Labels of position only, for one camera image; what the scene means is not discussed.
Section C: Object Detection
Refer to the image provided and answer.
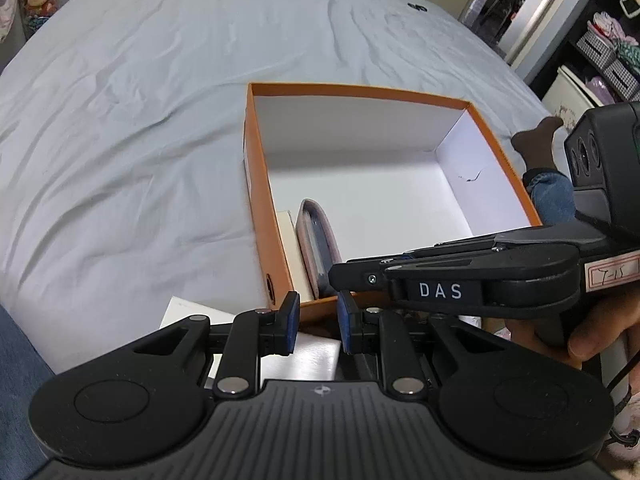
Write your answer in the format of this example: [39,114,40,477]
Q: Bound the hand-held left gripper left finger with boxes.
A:
[134,291,301,401]

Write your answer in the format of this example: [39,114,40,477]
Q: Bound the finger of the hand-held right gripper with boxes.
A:
[328,259,494,317]
[385,233,501,264]

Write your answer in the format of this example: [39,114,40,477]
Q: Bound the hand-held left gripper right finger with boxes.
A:
[337,291,507,397]

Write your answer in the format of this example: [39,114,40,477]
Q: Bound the orange cardboard box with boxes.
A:
[243,82,544,325]

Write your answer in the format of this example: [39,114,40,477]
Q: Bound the person's right hand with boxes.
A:
[505,285,640,374]

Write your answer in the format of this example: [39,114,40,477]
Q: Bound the pink case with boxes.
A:
[294,198,352,302]

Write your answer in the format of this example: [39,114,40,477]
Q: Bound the person's blue jeans leg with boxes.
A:
[522,167,577,227]
[0,305,57,467]

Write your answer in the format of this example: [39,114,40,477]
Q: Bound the small cream box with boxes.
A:
[274,208,314,306]

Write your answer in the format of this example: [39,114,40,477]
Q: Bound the white printed storage box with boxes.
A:
[542,65,602,134]

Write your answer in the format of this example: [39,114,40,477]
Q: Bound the purple cloth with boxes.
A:
[582,76,617,107]

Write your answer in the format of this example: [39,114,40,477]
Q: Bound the teal folded clothes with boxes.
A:
[617,40,640,74]

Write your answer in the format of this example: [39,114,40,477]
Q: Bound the pink white folded clothes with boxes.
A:
[587,10,626,44]

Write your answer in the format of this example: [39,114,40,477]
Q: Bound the dark chair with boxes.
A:
[480,0,521,36]

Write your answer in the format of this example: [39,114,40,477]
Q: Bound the silver door frame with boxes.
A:
[500,0,601,82]

